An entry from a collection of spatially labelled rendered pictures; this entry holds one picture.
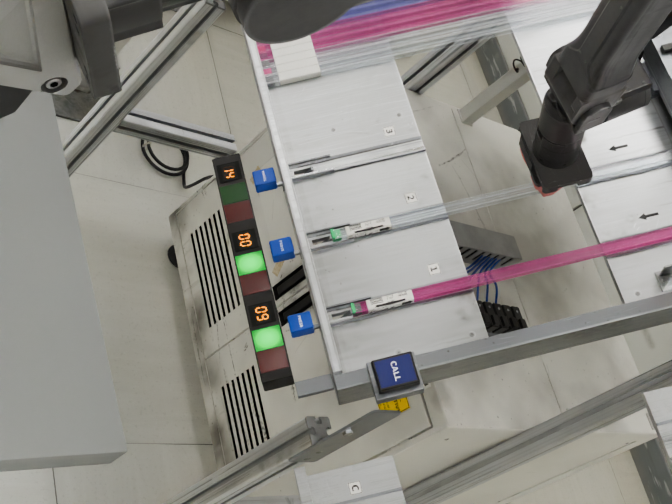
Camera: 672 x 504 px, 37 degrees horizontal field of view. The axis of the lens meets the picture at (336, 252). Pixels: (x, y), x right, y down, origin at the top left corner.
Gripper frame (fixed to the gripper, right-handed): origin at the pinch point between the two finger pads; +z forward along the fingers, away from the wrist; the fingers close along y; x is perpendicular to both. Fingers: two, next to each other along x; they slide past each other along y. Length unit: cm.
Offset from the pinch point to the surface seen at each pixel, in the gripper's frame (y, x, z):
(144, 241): 46, 64, 71
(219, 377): 9, 54, 63
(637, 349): 27, -64, 179
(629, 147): 3.1, -13.2, 1.0
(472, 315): -15.2, 14.9, 0.4
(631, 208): -5.9, -9.9, 0.9
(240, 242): 3.1, 41.5, 0.8
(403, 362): -20.6, 25.5, -4.3
